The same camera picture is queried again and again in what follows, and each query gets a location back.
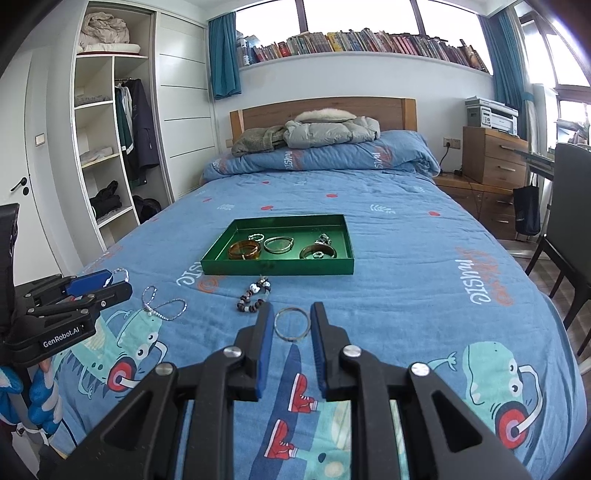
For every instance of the side window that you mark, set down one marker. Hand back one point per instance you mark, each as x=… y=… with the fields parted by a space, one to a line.
x=563 y=69

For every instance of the green tray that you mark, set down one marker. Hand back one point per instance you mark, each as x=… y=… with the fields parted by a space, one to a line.
x=277 y=267

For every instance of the folded grey clothes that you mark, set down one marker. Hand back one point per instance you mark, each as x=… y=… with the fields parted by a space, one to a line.
x=92 y=99

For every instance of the folded white clothes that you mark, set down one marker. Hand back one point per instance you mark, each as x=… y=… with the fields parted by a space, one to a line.
x=97 y=154

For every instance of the amber bangle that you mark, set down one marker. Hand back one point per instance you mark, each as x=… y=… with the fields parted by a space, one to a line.
x=244 y=254

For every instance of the blue curtain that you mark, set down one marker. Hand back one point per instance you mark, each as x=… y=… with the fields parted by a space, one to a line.
x=224 y=55
x=505 y=60

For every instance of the wall socket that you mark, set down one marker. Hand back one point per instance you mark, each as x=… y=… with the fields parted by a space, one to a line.
x=451 y=142

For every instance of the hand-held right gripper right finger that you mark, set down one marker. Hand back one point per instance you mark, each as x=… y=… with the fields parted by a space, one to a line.
x=318 y=341

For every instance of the wooden nightstand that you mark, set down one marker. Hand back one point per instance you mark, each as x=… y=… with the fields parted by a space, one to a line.
x=475 y=203

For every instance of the black folded clothes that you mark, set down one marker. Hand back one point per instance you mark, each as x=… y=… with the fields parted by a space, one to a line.
x=105 y=201

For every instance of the white wardrobe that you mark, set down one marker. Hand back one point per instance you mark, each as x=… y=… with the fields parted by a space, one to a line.
x=184 y=101

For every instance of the row of books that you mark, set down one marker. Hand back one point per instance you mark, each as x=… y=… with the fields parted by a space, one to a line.
x=369 y=44

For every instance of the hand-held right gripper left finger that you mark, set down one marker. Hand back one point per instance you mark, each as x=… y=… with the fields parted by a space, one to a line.
x=265 y=341

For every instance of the bedroom window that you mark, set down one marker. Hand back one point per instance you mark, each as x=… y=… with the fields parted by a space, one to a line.
x=360 y=14

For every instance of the dark hanging bag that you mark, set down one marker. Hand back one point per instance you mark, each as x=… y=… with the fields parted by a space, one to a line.
x=526 y=212

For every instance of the person's left hand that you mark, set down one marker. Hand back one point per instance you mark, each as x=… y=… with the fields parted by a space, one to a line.
x=45 y=366

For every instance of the plain silver bangle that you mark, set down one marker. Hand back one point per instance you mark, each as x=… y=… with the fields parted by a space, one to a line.
x=291 y=339

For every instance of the white desk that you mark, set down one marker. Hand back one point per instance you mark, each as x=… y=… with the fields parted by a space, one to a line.
x=535 y=159

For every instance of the folded blue duvet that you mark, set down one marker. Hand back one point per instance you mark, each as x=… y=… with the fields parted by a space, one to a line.
x=323 y=159

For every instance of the hanging dark clothes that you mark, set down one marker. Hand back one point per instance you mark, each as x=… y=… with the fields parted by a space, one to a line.
x=138 y=129

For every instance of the white door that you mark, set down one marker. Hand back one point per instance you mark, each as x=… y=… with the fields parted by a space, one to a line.
x=41 y=221

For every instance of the white tower air conditioner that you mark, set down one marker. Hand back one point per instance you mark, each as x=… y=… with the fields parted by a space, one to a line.
x=545 y=120

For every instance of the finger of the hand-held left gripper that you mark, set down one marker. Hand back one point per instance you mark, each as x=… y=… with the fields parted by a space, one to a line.
x=111 y=295
x=90 y=282

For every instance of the wooden drawer chest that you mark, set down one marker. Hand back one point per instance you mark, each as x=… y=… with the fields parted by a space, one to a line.
x=489 y=157

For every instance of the black bag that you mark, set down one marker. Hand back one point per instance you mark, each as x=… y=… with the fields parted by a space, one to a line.
x=147 y=210

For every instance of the white printer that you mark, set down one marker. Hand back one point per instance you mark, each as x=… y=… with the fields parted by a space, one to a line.
x=491 y=117

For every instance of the white cushion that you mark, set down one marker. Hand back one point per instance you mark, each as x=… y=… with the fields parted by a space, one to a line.
x=108 y=48

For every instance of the light switch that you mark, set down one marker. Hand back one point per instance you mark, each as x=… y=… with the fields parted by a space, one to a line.
x=40 y=139

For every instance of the beige bedding bundle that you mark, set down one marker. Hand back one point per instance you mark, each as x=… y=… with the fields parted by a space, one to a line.
x=104 y=27

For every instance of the dark brown bangle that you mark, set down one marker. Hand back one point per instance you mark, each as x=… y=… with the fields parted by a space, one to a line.
x=307 y=254

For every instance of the wooden headboard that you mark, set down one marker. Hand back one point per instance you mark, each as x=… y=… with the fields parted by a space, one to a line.
x=268 y=113

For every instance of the olive jacket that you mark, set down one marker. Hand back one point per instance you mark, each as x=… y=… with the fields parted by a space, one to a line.
x=256 y=141

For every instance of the grey puffer jacket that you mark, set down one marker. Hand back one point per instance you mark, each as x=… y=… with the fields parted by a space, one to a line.
x=328 y=131

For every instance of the grey chair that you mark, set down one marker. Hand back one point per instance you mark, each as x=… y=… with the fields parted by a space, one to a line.
x=572 y=207

